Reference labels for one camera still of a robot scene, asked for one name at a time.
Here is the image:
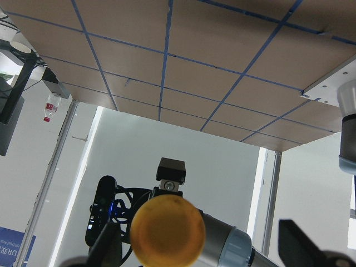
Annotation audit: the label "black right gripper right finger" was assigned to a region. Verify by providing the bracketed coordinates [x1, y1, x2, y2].
[278, 220, 331, 267]

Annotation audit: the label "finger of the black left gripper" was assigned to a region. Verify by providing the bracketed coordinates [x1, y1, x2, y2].
[155, 157, 186, 197]

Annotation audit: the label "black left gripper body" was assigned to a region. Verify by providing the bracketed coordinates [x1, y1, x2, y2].
[113, 186, 152, 244]

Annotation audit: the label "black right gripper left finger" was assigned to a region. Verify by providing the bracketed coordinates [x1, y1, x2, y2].
[86, 222, 122, 266]

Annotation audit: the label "yellow push button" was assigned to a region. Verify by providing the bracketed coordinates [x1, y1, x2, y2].
[130, 195, 206, 266]

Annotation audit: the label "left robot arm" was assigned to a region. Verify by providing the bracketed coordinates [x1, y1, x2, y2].
[117, 157, 275, 266]

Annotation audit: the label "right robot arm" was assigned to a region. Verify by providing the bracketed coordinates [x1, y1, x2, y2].
[61, 80, 355, 266]

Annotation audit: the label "black monitor stand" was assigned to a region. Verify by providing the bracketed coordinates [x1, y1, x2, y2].
[1, 51, 38, 156]

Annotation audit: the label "plastic water bottle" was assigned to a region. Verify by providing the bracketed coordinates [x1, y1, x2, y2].
[43, 93, 61, 122]

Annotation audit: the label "paper cup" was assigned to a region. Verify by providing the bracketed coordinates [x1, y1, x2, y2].
[10, 41, 31, 53]

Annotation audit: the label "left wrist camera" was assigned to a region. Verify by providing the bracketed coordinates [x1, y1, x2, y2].
[85, 175, 117, 247]

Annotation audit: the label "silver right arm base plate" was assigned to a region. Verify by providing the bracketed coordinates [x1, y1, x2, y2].
[301, 55, 355, 107]

